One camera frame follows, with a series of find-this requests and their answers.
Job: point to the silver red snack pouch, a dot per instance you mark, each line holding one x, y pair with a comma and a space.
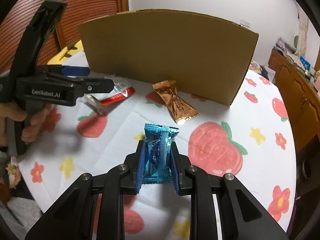
100, 101

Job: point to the brown cardboard box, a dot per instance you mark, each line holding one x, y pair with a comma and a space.
206, 55

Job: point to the copper foil candy wrapper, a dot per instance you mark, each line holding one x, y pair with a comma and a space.
180, 109

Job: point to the white wall switch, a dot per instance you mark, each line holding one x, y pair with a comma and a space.
245, 23

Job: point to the clutter on sideboard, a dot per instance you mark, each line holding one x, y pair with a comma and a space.
300, 55

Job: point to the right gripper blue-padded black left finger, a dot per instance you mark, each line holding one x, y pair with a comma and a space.
92, 205

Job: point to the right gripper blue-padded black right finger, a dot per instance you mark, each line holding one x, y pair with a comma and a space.
221, 205

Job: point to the white fruit flower blanket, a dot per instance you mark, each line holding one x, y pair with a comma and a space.
251, 139

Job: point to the person's left hand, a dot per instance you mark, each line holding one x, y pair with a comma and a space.
12, 111

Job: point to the yellow pillow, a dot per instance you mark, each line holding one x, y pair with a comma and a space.
66, 53

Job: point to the floral bed sheet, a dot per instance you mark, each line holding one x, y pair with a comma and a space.
14, 174

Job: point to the wooden sideboard cabinet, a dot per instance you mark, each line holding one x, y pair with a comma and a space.
299, 97

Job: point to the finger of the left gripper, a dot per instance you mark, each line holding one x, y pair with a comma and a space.
97, 85

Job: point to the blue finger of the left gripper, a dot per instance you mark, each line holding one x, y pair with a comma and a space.
74, 71

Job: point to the blue foil snack wrapper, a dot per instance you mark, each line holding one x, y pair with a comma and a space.
158, 139

